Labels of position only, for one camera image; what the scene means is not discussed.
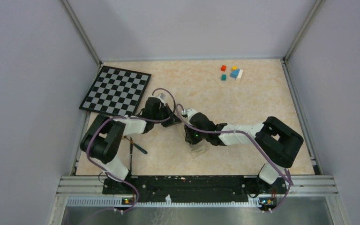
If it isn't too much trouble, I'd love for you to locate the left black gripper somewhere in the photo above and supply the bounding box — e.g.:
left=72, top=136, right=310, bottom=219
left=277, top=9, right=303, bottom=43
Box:
left=152, top=103, right=181, bottom=128

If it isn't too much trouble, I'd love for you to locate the beige cloth napkin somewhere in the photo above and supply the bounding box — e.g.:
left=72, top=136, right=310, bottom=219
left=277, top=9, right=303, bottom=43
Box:
left=177, top=125, right=209, bottom=159

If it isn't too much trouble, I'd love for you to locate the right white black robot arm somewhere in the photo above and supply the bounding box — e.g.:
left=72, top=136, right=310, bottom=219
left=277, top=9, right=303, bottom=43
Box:
left=181, top=108, right=304, bottom=193

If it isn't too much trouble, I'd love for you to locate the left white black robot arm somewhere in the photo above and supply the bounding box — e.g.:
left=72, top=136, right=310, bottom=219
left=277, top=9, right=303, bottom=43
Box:
left=80, top=94, right=180, bottom=194

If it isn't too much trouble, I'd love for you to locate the black grey checkerboard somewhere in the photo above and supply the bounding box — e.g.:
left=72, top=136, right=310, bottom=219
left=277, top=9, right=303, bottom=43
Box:
left=79, top=66, right=152, bottom=116

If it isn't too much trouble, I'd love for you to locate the blue block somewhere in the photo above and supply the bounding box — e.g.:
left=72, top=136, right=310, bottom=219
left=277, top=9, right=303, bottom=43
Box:
left=230, top=70, right=237, bottom=79

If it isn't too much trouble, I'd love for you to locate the white block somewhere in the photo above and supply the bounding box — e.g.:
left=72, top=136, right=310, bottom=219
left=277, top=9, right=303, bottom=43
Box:
left=236, top=69, right=243, bottom=81

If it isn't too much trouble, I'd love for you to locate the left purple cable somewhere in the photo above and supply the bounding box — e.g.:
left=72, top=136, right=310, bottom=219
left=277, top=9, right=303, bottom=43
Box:
left=86, top=88, right=177, bottom=215

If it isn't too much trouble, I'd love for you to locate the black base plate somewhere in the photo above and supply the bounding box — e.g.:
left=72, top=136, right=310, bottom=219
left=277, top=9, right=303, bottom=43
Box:
left=102, top=175, right=286, bottom=203

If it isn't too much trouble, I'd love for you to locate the aluminium frame rail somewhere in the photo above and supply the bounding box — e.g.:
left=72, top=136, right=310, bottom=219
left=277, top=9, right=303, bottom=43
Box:
left=49, top=175, right=350, bottom=225

